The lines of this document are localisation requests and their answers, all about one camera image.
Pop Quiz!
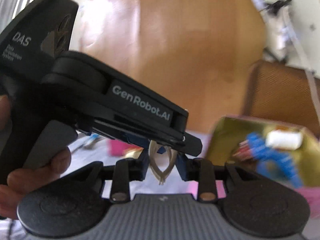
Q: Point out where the pink biscuit tin box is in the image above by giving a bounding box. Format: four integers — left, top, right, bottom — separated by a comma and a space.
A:
197, 116, 320, 212

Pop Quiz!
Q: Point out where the white power cable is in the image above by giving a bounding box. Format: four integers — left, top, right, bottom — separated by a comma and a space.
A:
281, 24, 320, 112

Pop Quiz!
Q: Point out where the person's left hand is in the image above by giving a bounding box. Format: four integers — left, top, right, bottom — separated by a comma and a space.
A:
0, 94, 72, 221

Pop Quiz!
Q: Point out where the blue packet in tin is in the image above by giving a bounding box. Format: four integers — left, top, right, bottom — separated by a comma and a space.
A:
246, 132, 305, 189

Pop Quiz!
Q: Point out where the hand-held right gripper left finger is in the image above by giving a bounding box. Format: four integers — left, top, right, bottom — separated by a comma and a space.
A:
82, 150, 150, 203

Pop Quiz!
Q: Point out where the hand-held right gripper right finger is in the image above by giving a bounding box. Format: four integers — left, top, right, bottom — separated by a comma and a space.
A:
175, 154, 248, 203

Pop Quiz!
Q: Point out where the striped bed sheet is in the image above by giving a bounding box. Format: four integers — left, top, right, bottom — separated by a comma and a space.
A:
66, 129, 213, 196

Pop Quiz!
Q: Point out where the red printed small box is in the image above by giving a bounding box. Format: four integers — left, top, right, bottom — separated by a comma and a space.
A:
231, 140, 253, 159

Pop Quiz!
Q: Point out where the white plastic bottle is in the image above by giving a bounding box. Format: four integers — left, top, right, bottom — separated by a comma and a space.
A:
266, 129, 303, 151

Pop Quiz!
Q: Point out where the beige claw hair clip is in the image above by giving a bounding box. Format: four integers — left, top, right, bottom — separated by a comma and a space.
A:
147, 140, 176, 186

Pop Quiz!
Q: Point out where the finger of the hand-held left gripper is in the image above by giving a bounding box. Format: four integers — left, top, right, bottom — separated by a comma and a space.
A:
92, 111, 203, 156

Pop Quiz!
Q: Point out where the wood-pattern wall sheet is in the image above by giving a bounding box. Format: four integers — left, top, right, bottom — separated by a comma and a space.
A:
79, 0, 267, 133

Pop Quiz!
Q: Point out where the brown woven board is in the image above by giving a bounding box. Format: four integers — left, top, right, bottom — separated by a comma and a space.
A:
241, 60, 320, 132

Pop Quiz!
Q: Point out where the black tape cross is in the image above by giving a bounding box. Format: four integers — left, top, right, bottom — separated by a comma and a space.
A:
264, 0, 297, 14

